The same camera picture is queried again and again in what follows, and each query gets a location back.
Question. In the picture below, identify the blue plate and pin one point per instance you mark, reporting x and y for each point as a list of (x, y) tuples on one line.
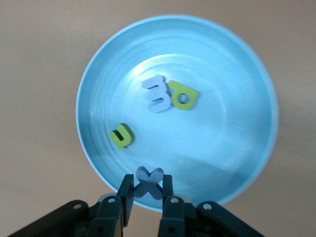
[(209, 74)]

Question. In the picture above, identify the blue letter m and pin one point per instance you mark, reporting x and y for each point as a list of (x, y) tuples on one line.
[(164, 103)]

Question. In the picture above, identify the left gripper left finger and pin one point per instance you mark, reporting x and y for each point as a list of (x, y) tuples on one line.
[(127, 192)]

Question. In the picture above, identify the blue letter x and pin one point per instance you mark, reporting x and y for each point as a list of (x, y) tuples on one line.
[(148, 184)]

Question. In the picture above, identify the green small letter n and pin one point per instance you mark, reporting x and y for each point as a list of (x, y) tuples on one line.
[(127, 140)]

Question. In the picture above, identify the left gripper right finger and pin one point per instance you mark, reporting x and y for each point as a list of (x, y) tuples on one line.
[(168, 190)]

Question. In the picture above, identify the green letter p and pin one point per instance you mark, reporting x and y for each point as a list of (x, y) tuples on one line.
[(175, 98)]

